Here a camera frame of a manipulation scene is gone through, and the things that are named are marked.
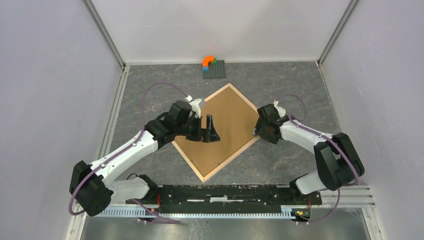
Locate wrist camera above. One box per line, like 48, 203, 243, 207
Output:
272, 100, 286, 118
184, 95, 206, 119

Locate brown cardboard backing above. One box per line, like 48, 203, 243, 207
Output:
174, 86, 259, 178

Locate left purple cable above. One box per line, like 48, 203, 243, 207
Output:
68, 82, 190, 225

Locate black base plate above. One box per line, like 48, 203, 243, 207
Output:
138, 184, 323, 214

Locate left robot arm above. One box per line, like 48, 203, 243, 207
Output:
68, 98, 220, 217

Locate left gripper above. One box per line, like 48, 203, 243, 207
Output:
175, 114, 220, 143

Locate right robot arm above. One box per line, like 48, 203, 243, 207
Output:
253, 101, 365, 204

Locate orange curved lego brick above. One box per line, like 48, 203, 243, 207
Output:
202, 55, 215, 68

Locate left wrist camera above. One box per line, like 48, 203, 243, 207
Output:
184, 95, 206, 119

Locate grey lego baseplate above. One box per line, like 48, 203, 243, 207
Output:
202, 60, 227, 79

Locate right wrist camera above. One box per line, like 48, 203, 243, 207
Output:
272, 100, 286, 118

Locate aluminium rail frame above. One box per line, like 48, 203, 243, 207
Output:
64, 62, 385, 240

